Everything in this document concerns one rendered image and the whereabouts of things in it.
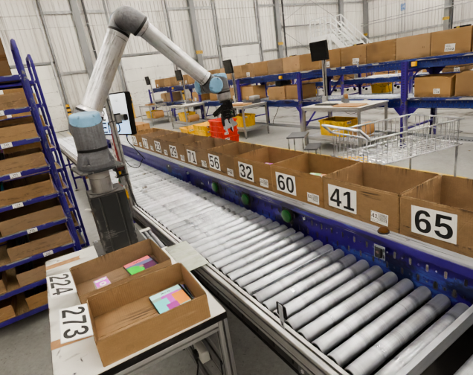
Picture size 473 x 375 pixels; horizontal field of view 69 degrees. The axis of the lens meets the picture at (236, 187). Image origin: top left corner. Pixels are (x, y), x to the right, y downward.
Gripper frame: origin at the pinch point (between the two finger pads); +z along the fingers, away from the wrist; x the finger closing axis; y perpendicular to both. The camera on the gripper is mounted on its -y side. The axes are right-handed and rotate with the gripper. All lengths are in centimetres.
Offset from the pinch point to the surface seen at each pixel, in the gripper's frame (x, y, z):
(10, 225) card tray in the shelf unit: -101, -124, 29
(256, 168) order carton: -16.9, 27.1, 22.2
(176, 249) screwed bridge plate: -78, 9, 46
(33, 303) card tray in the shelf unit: -105, -131, 91
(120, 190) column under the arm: -83, -15, 11
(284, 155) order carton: 12.9, 30.8, 22.7
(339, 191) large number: -42, 85, 28
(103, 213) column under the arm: -93, -21, 20
